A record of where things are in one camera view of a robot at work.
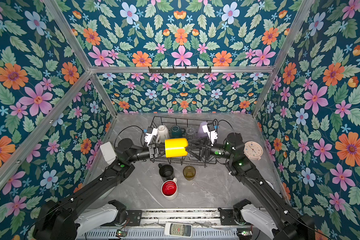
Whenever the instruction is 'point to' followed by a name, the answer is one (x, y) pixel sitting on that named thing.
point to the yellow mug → (176, 147)
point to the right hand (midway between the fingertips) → (190, 145)
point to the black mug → (166, 171)
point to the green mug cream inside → (176, 132)
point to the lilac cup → (201, 133)
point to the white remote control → (178, 229)
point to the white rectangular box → (108, 152)
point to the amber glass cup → (189, 172)
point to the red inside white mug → (169, 189)
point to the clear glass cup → (190, 132)
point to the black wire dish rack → (185, 123)
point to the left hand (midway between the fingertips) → (171, 148)
